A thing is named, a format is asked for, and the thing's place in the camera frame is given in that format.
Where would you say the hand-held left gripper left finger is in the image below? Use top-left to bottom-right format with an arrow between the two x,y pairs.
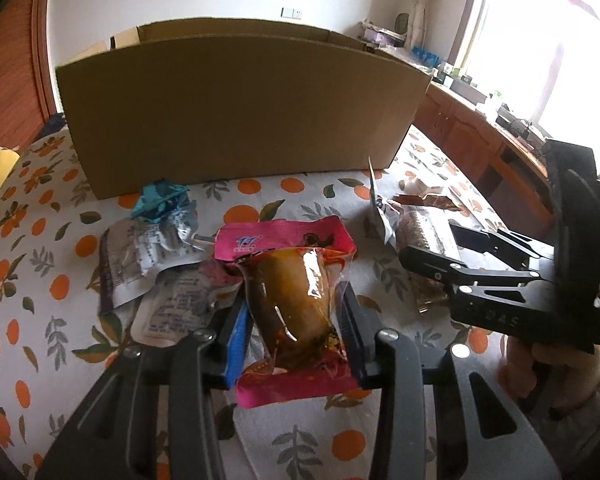
35,296 -> 255,480

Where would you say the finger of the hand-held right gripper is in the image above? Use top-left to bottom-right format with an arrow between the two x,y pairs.
450,222 -> 556,270
399,244 -> 556,345

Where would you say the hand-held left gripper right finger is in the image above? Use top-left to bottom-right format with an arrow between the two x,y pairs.
336,282 -> 563,480

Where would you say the clear packet with brown snack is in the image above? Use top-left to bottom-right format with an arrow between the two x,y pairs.
367,156 -> 468,313

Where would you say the brown cardboard box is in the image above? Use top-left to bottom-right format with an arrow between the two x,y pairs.
55,17 -> 433,201

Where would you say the person's right hand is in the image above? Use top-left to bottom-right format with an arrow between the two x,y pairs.
504,332 -> 600,411

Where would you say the white pink snack packet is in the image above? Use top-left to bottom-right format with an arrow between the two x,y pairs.
130,259 -> 243,346

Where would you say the small white snack packet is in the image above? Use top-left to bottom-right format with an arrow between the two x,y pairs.
402,177 -> 445,197

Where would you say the wooden cabinet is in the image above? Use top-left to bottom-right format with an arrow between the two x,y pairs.
412,77 -> 560,241

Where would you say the silver purple snack packet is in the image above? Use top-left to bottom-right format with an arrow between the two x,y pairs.
98,205 -> 205,313

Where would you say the teal snack packet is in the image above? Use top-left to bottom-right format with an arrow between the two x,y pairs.
130,178 -> 191,221

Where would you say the window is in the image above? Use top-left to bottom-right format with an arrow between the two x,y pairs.
450,0 -> 600,161

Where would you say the orange print bedsheet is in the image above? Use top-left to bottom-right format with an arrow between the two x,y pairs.
0,122 -> 555,480

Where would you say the pack of blue bottles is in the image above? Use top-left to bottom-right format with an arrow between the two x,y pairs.
410,46 -> 439,69

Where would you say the pile of papers and boxes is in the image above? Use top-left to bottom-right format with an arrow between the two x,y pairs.
357,20 -> 411,49

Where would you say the patterned curtain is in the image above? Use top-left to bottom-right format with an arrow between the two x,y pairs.
409,0 -> 443,51

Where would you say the wooden door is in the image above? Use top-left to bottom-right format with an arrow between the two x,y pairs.
0,0 -> 63,156

